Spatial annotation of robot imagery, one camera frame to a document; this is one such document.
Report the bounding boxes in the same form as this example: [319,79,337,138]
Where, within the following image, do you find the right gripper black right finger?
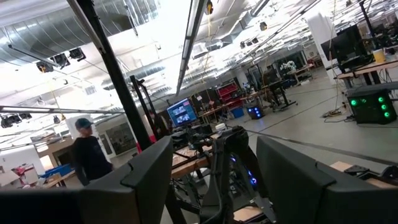
[256,136,398,224]

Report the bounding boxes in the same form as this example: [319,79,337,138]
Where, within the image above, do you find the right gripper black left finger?
[0,136,174,224]

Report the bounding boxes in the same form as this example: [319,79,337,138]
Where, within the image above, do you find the computer tower blue lights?
[228,154,261,190]
[247,105,265,121]

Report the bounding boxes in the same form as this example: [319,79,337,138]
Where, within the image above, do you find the person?
[71,117,114,187]

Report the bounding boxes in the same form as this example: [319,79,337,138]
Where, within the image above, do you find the blue storage bin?
[231,107,246,119]
[42,164,74,178]

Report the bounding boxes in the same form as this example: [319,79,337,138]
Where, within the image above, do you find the lit blue computer monitor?
[166,98,198,128]

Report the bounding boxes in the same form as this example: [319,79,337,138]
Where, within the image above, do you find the computer tower green lights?
[346,88,398,125]

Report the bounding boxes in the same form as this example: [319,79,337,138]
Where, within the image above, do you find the red shelf unit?
[216,82,245,108]

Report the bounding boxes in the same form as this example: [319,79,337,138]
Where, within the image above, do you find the white flowers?
[279,60,297,72]

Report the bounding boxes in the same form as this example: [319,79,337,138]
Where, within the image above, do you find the wooden desk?
[337,58,398,91]

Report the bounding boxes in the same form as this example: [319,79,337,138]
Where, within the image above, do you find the black monitor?
[320,24,363,65]

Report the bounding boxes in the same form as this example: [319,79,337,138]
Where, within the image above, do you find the black ceiling spotlight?
[51,52,71,69]
[35,60,55,74]
[68,47,87,62]

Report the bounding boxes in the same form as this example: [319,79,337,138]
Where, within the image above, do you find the small yellow container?
[373,49,386,65]

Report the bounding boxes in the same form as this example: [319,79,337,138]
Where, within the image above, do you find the black metal rig frame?
[67,0,398,189]

